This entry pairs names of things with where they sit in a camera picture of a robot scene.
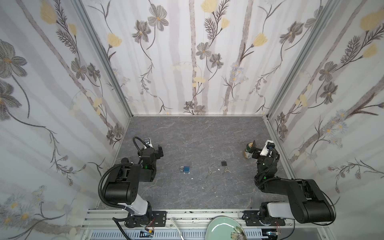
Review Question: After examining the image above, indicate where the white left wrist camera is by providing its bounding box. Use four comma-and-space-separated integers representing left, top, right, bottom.
144, 138, 153, 149

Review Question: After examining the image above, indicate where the small black padlock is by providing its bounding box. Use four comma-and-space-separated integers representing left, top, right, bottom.
221, 159, 228, 167

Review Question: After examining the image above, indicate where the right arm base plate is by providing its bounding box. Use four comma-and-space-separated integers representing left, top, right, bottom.
242, 210, 286, 227

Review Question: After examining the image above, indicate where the blue padlock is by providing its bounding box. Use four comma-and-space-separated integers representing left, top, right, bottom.
179, 166, 190, 174

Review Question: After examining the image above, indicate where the white vented cable duct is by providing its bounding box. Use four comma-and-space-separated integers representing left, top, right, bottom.
89, 229, 265, 240

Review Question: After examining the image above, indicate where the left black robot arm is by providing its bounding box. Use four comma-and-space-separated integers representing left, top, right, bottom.
98, 137, 164, 228

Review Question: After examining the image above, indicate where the light green plate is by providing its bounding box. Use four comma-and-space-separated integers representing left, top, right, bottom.
205, 216, 247, 240

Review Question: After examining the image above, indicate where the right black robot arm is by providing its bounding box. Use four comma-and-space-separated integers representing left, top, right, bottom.
244, 140, 337, 226

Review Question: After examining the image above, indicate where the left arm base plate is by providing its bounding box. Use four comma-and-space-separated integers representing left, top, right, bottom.
124, 211, 167, 228

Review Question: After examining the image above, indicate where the aluminium frame rail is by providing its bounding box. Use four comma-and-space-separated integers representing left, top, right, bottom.
77, 209, 335, 240

